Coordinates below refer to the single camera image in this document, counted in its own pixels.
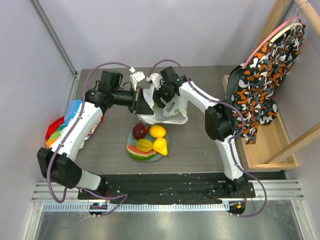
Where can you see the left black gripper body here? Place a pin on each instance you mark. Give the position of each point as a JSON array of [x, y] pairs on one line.
[[134, 108]]

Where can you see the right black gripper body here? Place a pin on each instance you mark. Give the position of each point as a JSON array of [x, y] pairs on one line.
[[159, 99]]

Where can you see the white plastic bag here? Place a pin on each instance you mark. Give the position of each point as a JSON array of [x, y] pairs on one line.
[[174, 112]]

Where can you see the yellow fake lemon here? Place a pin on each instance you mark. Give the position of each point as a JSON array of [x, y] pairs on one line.
[[157, 131]]

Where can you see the yellow fake fruit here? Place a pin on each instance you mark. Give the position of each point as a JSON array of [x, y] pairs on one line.
[[160, 146]]

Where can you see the fake watermelon slice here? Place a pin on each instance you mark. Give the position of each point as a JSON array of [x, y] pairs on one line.
[[139, 155]]

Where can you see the grey-blue round plate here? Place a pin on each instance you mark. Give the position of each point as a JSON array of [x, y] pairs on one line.
[[131, 140]]

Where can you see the colourful rainbow cartoon cloth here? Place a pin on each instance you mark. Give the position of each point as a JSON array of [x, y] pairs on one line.
[[56, 128]]

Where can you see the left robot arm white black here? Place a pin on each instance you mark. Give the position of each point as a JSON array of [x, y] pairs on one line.
[[57, 163]]

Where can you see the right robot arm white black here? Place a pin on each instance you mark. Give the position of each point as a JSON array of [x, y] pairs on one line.
[[218, 120]]

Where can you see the red fake apple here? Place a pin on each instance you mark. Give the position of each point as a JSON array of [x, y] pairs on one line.
[[140, 131]]

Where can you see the yellow fake starfruit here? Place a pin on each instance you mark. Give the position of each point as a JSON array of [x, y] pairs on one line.
[[144, 145]]

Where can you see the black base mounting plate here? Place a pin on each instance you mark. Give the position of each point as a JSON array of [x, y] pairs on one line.
[[176, 188]]

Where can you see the orange black patterned garment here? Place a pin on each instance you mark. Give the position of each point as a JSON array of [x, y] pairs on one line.
[[252, 90]]

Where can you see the wooden clothes rack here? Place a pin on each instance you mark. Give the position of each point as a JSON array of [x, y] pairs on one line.
[[273, 150]]

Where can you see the cream clothes hanger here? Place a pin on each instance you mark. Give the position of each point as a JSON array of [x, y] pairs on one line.
[[289, 27]]

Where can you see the pink clothes hanger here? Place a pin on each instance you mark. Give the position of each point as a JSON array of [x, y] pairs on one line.
[[271, 35]]

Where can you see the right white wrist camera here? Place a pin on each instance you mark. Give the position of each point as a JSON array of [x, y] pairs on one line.
[[155, 79]]

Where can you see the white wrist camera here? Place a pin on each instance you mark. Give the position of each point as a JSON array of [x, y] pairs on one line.
[[155, 79], [135, 77]]

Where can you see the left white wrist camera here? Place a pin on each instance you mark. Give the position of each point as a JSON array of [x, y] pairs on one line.
[[135, 77]]

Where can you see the white slotted cable duct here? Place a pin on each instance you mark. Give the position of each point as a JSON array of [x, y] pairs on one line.
[[95, 207]]

